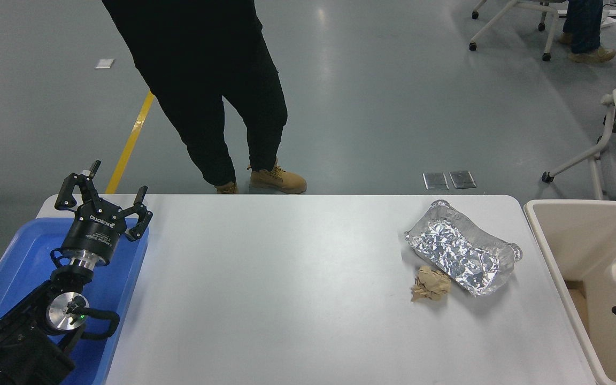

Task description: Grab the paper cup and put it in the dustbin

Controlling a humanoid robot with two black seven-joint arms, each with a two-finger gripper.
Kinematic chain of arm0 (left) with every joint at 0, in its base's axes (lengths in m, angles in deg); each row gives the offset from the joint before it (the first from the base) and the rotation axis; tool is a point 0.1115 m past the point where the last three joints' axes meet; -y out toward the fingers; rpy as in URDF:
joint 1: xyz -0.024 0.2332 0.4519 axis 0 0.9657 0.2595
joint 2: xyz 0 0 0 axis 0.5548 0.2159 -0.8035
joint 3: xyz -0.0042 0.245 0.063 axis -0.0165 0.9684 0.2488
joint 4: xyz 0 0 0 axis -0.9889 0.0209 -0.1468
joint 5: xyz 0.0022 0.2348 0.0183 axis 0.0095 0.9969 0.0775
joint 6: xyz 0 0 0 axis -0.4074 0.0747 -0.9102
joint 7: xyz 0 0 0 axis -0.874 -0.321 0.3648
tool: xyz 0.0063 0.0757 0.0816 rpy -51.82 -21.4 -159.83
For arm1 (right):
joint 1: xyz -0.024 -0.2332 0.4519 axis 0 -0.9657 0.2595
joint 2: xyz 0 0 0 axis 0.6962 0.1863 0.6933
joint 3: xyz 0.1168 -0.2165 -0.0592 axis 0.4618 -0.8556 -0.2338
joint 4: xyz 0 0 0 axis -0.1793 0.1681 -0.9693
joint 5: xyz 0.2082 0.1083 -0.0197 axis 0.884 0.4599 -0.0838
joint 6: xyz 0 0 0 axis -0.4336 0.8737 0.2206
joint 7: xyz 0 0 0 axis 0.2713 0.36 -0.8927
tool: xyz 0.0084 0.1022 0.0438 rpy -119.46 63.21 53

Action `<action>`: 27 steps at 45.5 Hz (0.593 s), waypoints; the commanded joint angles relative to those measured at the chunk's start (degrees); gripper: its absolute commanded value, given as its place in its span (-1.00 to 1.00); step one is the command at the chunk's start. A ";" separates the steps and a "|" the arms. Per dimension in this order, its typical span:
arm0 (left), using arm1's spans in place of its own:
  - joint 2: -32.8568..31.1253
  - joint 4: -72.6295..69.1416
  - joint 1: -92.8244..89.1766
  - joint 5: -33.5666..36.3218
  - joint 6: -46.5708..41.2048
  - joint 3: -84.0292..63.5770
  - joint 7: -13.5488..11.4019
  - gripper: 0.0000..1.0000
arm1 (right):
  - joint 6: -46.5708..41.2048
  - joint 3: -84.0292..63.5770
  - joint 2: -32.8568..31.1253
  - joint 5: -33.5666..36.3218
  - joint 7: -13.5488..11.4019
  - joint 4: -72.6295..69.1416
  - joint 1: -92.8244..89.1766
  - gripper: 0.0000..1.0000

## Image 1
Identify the standing person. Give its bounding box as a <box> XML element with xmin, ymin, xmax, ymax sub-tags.
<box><xmin>101</xmin><ymin>0</ymin><xmax>307</xmax><ymax>195</ymax></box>

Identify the crumpled tan paper ball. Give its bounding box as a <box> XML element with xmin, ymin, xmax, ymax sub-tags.
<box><xmin>411</xmin><ymin>266</ymin><xmax>452</xmax><ymax>302</ymax></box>

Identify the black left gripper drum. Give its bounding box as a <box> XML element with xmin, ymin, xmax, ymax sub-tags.
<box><xmin>61</xmin><ymin>198</ymin><xmax>128</xmax><ymax>266</ymax></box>

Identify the silver foil tray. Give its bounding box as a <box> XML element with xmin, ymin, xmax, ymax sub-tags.
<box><xmin>405</xmin><ymin>200</ymin><xmax>523</xmax><ymax>297</ymax></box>

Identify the large pale bin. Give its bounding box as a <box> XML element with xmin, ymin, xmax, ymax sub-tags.
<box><xmin>523</xmin><ymin>199</ymin><xmax>616</xmax><ymax>385</ymax></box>

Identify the white wheeled office chair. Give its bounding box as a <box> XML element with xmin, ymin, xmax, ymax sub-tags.
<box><xmin>468</xmin><ymin>0</ymin><xmax>561</xmax><ymax>61</ymax></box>

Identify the blue plastic tray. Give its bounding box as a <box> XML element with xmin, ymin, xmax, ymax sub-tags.
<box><xmin>0</xmin><ymin>217</ymin><xmax>150</xmax><ymax>385</ymax></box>

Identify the seated person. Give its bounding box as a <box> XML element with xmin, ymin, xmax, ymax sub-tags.
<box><xmin>557</xmin><ymin>0</ymin><xmax>616</xmax><ymax>64</ymax></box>

